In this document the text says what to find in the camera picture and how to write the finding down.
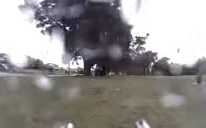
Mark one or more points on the large dark tree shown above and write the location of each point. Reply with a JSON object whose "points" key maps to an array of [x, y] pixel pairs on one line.
{"points": [[94, 33]]}

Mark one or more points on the green grass field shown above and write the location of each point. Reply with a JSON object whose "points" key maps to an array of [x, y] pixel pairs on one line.
{"points": [[101, 103]]}

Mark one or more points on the row of distant trees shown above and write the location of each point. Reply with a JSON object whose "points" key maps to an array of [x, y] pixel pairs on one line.
{"points": [[34, 63]]}

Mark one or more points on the robot's own part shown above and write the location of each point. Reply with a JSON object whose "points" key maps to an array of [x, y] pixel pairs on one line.
{"points": [[142, 124]]}

